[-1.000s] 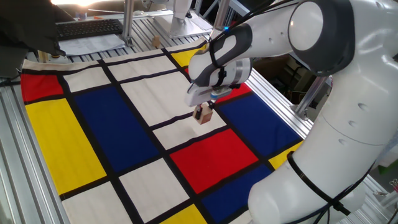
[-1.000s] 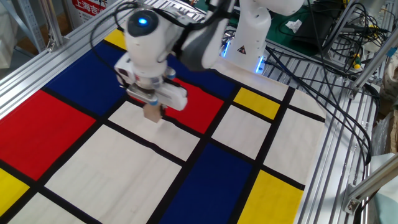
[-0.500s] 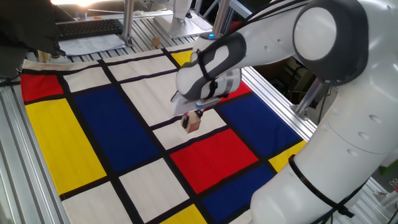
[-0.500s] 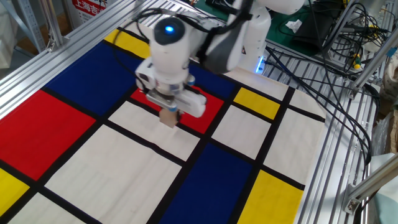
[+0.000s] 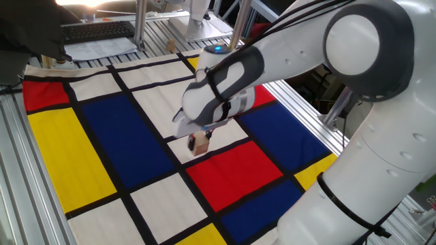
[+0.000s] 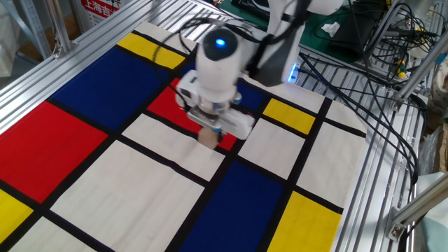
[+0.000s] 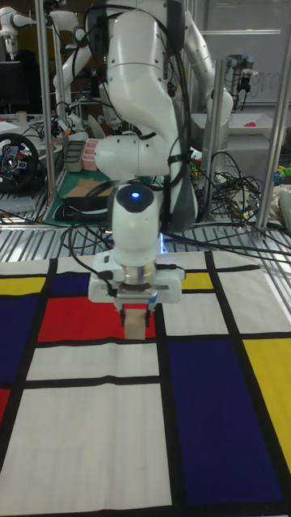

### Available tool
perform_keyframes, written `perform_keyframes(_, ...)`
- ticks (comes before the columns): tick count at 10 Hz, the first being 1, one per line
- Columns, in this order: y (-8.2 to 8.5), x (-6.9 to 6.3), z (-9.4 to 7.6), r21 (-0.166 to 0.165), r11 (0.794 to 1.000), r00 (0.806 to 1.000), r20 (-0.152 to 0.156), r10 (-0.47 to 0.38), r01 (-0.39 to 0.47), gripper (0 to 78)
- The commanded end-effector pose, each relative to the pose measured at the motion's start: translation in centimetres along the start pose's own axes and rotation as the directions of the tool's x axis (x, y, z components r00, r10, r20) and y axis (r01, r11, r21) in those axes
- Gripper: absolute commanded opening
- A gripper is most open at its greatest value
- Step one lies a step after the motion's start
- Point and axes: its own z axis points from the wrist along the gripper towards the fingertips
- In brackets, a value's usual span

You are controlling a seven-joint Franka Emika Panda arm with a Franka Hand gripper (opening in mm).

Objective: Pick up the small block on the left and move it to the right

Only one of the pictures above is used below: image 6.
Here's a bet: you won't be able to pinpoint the Mondrian pattern colour-block cloth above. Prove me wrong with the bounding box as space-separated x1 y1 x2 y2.
0 21 368 252

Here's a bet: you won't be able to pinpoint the aluminium profile beam with bracket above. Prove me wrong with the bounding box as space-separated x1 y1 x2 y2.
384 174 448 242

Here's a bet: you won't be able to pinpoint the grey perforated shelf upright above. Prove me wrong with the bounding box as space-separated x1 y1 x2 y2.
19 0 53 59

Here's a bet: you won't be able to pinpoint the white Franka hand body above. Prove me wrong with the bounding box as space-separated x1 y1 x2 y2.
176 69 256 141

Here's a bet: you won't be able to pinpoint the long black cable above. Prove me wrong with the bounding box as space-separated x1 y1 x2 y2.
297 52 420 186

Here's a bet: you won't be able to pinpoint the aluminium frame post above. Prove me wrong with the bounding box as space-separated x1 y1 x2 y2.
44 0 73 59

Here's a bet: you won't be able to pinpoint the red and white sign carton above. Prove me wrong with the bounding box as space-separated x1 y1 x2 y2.
75 0 131 28

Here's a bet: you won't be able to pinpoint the black flat device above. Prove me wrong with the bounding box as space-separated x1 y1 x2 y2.
230 0 270 13

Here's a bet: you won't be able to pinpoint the beige bag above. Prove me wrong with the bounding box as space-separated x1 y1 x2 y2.
429 59 448 115

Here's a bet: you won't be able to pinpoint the black box device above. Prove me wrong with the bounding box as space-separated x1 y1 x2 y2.
328 1 378 53

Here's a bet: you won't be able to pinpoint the small wooden cube block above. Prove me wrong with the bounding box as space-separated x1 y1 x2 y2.
197 127 220 150

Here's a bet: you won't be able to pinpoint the green mat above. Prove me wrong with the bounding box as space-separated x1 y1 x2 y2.
218 0 386 64

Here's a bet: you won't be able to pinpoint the tangled black cables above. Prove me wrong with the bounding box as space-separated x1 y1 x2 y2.
363 0 438 85

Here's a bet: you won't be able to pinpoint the crumpled white paper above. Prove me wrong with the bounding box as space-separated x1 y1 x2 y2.
321 21 342 38

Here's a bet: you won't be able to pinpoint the silver bar-shaped wrist camera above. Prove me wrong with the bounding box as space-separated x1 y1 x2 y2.
186 106 224 133

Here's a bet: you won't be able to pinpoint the yellow green handled screwdriver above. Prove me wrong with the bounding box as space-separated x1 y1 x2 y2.
395 59 408 79

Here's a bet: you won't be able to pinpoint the pale teal plastic sheet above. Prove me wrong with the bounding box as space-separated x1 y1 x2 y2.
414 171 448 252

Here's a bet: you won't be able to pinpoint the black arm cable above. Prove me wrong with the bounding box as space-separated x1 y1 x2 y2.
152 0 309 76

